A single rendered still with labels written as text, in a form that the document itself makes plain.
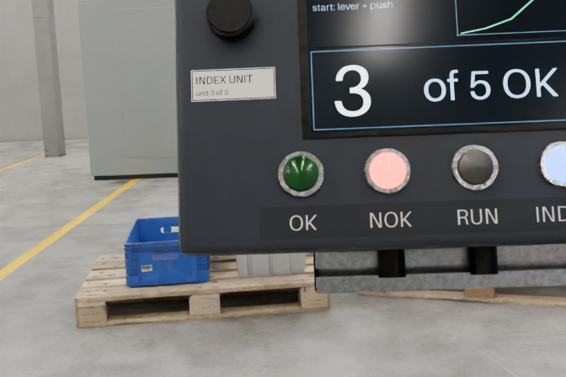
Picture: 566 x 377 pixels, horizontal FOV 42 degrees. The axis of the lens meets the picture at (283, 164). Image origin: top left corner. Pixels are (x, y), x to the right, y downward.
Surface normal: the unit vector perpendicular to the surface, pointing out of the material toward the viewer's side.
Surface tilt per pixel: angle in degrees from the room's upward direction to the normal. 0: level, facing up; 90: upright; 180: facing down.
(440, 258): 90
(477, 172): 80
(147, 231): 89
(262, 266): 95
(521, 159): 75
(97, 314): 89
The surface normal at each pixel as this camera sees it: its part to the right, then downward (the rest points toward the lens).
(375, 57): -0.04, -0.12
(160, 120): -0.03, 0.14
